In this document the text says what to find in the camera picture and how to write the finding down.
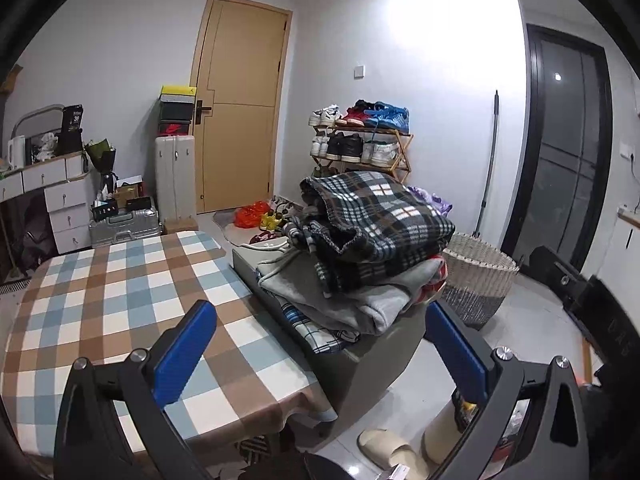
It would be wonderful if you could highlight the purple cloth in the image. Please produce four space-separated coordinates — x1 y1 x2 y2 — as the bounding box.
407 185 453 218

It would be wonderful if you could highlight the black paper bag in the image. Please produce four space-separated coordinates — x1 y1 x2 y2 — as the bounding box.
59 105 85 156

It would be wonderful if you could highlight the green wrapped bouquet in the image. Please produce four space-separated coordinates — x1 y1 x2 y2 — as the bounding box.
84 137 118 196

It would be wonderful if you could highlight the dark green shoe box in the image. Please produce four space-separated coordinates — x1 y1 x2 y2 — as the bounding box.
159 101 195 122

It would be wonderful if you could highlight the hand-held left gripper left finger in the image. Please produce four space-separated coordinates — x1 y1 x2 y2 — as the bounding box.
52 299 218 480

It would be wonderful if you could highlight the yellow shoe box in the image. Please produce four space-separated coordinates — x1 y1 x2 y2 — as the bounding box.
159 85 198 103

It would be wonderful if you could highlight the beige slipper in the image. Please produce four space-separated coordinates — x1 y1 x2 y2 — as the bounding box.
357 427 431 480

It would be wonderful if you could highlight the cardboard box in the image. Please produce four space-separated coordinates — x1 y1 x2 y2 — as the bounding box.
0 65 23 93

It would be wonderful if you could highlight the red patterned cloth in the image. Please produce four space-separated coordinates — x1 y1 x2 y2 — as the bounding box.
410 255 448 306

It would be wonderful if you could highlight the arched mirror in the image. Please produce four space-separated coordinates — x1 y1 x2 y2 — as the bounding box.
10 104 66 166

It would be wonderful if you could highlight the black storage box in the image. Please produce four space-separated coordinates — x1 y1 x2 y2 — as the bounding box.
91 199 120 222

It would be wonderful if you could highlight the wooden shoe rack with shoes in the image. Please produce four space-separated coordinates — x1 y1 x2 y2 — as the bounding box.
307 100 412 166

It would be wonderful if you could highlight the grey mop pole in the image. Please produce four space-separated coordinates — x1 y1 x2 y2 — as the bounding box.
472 89 501 238

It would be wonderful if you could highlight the white kettle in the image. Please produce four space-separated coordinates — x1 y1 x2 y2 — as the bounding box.
6 135 27 171

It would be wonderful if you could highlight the white tall suitcase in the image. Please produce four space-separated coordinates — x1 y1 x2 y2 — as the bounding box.
154 134 197 226

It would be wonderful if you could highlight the grey hoodie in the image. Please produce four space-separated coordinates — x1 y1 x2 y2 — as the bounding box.
250 240 441 336

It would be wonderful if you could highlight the grey ottoman bench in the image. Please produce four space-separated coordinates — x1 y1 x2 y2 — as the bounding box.
231 245 441 436

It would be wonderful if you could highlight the white drawer cabinet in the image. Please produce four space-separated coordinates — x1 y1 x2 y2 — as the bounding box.
0 152 93 256

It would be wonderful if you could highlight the brown blue checkered tablecloth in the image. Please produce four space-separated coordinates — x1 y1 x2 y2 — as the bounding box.
0 230 338 466

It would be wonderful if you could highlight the wooden door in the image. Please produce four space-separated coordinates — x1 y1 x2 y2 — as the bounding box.
189 0 293 216

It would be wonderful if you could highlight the grey floor mat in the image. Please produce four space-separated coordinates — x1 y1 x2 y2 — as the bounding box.
212 207 261 248

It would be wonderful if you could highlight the silver suitcase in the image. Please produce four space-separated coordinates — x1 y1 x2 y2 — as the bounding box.
89 207 163 248

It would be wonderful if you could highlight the blue plaid shirt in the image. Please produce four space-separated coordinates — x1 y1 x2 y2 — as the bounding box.
280 300 361 356

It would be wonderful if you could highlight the black framed glass door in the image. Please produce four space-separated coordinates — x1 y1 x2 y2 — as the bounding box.
500 22 615 273

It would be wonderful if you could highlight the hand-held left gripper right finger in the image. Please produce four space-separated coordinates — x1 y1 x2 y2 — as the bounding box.
424 299 592 480

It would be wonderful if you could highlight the woven laundry basket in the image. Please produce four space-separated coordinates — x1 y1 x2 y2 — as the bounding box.
440 232 521 331

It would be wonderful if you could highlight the red plastic bag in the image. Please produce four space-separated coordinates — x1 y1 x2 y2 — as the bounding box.
235 201 271 230

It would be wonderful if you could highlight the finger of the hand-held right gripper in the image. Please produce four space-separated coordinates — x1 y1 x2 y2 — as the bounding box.
529 244 594 312

